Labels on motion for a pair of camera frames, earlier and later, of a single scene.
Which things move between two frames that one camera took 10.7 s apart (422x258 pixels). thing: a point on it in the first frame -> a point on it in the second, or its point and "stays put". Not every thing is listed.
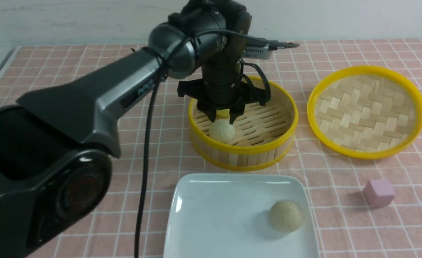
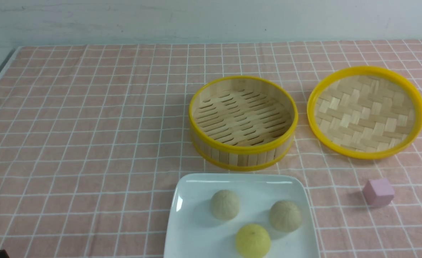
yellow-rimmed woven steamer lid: (365, 112) stays put
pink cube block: (378, 192) stays put
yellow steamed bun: (224, 113) -> (253, 241)
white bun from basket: (285, 216) stays put
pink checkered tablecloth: (345, 227) stays put
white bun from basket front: (222, 130) -> (224, 205)
